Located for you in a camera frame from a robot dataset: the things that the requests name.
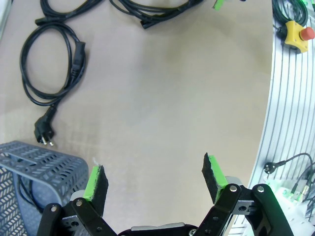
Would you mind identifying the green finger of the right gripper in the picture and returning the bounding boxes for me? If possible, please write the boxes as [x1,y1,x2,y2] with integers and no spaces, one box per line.
[212,0,227,11]

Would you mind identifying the black bundled emergency stop cable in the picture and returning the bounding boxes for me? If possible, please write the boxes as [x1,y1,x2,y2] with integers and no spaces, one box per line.
[272,0,309,28]

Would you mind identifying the black cable with metal connector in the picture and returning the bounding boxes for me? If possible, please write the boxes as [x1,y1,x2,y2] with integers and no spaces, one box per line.
[291,164,315,195]

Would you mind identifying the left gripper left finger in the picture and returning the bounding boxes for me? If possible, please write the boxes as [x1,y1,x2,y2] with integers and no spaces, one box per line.
[36,164,118,236]

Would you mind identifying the black power cable angled plug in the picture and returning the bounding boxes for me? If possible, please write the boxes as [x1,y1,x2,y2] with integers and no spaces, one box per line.
[18,177,44,213]

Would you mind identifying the aluminium slotted table frame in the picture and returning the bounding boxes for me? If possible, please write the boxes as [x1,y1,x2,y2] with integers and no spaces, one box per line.
[231,0,315,236]

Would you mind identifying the black power cable round plug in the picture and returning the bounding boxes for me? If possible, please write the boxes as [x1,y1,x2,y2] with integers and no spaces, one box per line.
[19,22,87,147]

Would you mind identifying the white power strip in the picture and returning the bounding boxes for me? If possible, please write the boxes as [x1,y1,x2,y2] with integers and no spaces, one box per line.
[264,179,315,236]

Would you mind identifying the grey perforated plastic basket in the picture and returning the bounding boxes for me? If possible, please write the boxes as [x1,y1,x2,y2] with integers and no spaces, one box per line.
[0,140,89,236]

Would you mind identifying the thin black cable with plug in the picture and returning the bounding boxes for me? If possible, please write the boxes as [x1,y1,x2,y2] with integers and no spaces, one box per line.
[263,152,315,182]

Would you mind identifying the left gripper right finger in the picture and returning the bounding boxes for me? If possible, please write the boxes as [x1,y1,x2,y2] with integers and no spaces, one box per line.
[196,152,293,236]

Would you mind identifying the yellow emergency stop button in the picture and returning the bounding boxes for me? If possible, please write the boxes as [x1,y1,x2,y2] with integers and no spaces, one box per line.
[277,21,315,54]

